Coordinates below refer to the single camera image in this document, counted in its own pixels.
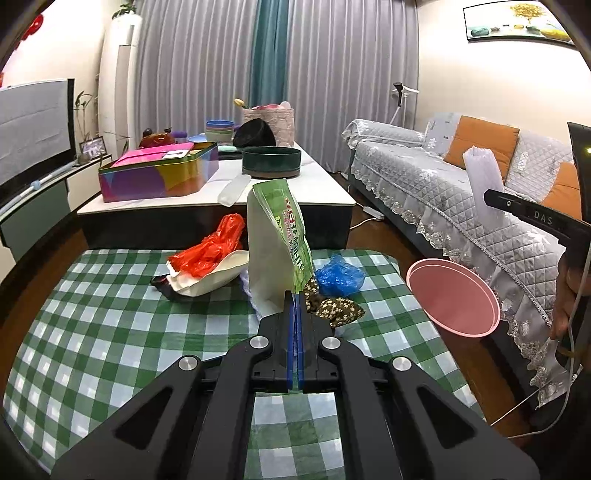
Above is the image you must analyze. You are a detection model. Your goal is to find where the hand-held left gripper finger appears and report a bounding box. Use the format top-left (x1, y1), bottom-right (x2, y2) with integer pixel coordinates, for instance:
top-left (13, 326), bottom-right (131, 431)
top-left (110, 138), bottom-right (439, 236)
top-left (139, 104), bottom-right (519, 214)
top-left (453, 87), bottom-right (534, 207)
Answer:
top-left (295, 291), bottom-right (542, 480)
top-left (50, 291), bottom-right (296, 480)

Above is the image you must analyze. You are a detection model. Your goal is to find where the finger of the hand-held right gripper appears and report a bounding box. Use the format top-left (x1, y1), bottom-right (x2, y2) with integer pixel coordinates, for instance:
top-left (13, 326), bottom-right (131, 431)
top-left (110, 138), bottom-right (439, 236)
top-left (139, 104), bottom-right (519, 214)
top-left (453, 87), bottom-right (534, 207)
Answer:
top-left (484, 189), bottom-right (575, 243)

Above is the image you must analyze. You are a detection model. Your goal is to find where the lavender foam net sleeve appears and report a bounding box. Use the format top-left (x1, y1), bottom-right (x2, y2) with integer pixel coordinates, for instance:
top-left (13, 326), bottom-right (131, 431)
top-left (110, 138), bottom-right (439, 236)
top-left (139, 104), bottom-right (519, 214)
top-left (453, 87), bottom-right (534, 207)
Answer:
top-left (463, 147), bottom-right (506, 223)

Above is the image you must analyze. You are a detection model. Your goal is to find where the green snack bag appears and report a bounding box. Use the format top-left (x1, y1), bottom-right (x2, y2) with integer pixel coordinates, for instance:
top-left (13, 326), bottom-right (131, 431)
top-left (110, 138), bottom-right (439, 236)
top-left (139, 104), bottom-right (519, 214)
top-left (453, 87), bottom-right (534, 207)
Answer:
top-left (247, 179), bottom-right (315, 319)

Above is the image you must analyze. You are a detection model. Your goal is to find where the pink round bin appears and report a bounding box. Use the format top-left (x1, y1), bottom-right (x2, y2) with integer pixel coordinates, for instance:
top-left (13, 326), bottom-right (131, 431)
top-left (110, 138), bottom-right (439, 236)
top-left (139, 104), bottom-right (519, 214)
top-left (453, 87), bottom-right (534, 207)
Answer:
top-left (406, 258), bottom-right (502, 339)

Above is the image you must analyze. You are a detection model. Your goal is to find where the person's right hand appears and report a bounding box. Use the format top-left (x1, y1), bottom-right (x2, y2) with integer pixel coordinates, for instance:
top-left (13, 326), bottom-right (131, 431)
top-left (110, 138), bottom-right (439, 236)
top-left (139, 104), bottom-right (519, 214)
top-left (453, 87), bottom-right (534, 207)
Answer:
top-left (549, 256), bottom-right (591, 341)

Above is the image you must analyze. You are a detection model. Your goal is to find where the orange cushion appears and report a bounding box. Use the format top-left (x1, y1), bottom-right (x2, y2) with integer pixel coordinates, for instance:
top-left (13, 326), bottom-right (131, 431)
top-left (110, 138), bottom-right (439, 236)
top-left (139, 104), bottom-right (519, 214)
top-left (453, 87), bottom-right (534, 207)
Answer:
top-left (542, 161), bottom-right (581, 215)
top-left (444, 115), bottom-right (521, 177)

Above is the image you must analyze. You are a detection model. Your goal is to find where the brown floral packet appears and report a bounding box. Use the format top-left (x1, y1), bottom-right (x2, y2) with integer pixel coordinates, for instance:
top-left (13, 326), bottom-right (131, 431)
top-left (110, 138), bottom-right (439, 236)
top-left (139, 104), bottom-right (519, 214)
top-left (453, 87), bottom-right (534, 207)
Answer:
top-left (302, 276), bottom-right (365, 328)

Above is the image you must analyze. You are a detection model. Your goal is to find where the blue plastic bag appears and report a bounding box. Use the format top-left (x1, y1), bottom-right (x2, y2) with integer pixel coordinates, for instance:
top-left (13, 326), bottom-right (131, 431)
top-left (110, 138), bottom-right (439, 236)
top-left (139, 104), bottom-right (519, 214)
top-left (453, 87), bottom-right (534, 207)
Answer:
top-left (315, 253), bottom-right (366, 297)

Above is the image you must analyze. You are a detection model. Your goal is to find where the white paper bag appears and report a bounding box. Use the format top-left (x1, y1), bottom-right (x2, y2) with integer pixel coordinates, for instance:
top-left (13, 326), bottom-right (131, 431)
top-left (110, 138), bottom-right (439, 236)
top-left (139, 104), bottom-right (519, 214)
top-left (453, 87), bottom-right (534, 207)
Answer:
top-left (166, 249), bottom-right (250, 302)

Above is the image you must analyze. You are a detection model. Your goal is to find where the grey quilted sofa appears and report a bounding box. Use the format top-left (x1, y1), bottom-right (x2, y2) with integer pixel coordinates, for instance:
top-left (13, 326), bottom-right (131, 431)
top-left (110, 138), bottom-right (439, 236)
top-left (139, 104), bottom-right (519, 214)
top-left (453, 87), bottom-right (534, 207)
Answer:
top-left (342, 113), bottom-right (591, 411)

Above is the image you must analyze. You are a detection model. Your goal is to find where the red plastic bag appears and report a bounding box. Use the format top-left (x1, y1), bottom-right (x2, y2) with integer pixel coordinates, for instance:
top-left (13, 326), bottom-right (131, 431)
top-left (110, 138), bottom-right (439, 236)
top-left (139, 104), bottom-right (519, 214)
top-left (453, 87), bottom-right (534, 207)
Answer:
top-left (167, 213), bottom-right (246, 278)

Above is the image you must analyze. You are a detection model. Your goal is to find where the white top coffee table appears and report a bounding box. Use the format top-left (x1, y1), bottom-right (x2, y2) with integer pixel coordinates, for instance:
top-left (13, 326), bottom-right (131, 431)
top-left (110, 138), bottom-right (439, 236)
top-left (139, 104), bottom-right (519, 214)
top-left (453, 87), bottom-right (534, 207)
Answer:
top-left (76, 141), bottom-right (356, 252)

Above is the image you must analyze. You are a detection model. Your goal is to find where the green checked cloth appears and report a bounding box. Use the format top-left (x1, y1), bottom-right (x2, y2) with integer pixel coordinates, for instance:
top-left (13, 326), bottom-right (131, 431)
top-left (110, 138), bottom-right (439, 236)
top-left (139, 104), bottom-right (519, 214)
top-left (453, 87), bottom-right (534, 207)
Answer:
top-left (2, 248), bottom-right (485, 480)

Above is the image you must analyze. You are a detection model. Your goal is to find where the dark green round container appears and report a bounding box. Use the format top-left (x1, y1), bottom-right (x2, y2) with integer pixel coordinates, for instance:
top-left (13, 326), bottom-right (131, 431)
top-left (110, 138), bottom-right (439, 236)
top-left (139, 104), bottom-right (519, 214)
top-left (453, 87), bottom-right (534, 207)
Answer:
top-left (241, 146), bottom-right (303, 180)

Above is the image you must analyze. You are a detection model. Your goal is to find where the colourful tin box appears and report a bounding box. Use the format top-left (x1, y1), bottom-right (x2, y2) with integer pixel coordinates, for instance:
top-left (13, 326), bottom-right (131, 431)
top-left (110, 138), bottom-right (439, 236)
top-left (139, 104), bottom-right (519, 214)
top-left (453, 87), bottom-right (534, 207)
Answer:
top-left (98, 141), bottom-right (219, 203)

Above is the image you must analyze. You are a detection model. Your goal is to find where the black bowl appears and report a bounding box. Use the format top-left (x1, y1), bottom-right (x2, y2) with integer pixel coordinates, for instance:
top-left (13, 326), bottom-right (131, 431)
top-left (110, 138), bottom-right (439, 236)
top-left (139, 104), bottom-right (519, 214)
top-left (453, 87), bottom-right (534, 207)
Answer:
top-left (232, 118), bottom-right (277, 148)

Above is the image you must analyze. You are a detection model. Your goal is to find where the pink lace basket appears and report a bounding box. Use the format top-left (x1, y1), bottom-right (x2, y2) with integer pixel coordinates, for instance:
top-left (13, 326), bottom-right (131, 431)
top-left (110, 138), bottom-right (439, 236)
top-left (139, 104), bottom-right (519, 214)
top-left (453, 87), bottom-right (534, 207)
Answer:
top-left (243, 105), bottom-right (295, 148)

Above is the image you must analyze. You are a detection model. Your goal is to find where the stack of coloured bowls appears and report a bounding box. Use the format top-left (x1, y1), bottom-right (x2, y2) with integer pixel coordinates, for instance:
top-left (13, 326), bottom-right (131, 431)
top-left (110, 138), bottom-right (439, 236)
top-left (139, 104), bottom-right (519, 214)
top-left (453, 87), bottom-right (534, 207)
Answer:
top-left (204, 120), bottom-right (236, 145)

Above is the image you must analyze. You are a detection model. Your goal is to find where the green television cabinet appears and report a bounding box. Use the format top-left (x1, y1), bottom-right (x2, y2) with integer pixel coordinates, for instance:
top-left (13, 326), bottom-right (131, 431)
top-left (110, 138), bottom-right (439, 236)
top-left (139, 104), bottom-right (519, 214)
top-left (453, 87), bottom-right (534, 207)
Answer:
top-left (0, 154), bottom-right (114, 264)

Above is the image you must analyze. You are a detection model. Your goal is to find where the grey curtain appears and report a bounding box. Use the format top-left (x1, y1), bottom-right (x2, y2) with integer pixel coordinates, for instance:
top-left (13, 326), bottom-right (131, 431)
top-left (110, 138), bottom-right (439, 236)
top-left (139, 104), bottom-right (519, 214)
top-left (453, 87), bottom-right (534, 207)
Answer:
top-left (134, 0), bottom-right (421, 174)

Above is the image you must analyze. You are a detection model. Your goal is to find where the teal curtain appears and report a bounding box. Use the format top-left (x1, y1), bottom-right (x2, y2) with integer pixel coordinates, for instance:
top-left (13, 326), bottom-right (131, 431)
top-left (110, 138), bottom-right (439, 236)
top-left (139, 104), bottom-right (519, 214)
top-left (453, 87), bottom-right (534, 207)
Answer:
top-left (249, 0), bottom-right (296, 109)

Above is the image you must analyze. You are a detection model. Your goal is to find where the white rod with blue bead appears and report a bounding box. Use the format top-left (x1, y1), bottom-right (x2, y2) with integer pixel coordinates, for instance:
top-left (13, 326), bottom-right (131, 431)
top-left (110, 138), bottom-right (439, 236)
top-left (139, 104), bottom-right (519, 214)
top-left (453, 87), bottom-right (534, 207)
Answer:
top-left (0, 161), bottom-right (75, 215)

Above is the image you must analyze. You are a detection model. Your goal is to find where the bamboo plant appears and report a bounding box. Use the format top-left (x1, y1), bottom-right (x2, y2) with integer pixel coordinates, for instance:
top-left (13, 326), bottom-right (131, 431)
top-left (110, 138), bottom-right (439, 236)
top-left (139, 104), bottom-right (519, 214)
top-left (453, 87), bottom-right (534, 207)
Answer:
top-left (74, 91), bottom-right (95, 164)

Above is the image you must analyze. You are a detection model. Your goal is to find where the white standing air conditioner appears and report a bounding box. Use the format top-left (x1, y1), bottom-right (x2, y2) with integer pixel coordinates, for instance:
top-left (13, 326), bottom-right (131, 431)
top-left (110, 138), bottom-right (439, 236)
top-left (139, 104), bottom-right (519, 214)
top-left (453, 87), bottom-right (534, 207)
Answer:
top-left (99, 14), bottom-right (140, 160)

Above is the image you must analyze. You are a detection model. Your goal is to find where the covered television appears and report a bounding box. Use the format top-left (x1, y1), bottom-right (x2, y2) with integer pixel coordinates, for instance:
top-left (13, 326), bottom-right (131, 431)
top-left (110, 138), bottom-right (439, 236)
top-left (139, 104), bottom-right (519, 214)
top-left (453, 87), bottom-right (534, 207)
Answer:
top-left (0, 78), bottom-right (76, 201)

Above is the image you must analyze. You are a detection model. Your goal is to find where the white cable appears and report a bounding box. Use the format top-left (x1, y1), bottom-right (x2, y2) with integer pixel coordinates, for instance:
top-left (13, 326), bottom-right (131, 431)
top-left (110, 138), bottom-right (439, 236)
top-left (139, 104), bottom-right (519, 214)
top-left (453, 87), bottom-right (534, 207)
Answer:
top-left (489, 240), bottom-right (591, 440)

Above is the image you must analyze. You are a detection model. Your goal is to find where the framed wall painting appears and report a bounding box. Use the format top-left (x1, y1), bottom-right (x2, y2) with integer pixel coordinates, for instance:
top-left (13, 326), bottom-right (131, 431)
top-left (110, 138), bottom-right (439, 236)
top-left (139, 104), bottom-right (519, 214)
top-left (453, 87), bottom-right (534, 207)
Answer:
top-left (463, 2), bottom-right (575, 45)

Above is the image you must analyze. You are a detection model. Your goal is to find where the photo frame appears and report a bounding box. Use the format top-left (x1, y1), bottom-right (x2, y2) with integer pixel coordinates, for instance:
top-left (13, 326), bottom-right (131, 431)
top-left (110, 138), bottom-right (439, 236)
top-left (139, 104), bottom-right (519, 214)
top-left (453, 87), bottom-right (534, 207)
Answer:
top-left (78, 137), bottom-right (108, 160)

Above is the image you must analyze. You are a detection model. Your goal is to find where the red wall decoration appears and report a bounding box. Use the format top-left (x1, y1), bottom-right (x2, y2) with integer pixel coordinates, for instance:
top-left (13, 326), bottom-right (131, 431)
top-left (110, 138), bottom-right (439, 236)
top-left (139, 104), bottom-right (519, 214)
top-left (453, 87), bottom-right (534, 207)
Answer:
top-left (14, 14), bottom-right (44, 51)

